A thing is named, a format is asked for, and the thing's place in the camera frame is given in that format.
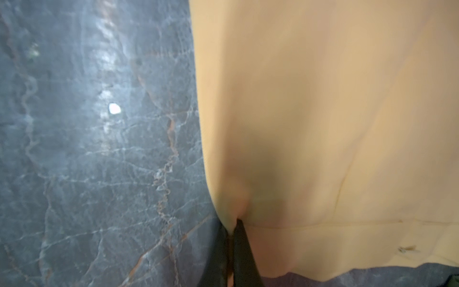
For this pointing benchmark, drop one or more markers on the yellow skirt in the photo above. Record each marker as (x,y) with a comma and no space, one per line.
(331,129)

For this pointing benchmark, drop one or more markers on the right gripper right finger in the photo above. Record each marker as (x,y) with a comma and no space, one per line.
(245,269)

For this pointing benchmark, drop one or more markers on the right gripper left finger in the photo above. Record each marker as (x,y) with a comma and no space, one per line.
(215,273)

